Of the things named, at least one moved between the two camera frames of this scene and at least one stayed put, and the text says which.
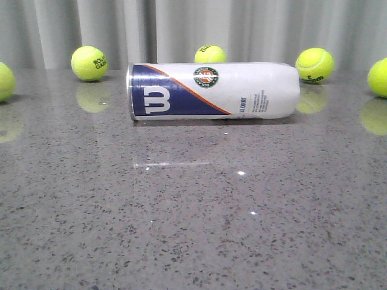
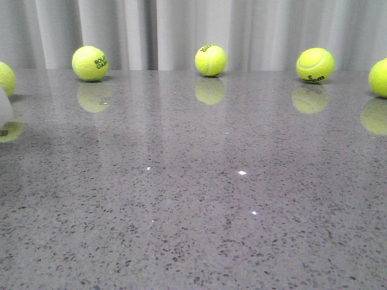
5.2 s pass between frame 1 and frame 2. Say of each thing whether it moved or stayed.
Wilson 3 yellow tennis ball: stayed
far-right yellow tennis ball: stayed
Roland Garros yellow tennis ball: stayed
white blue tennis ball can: moved
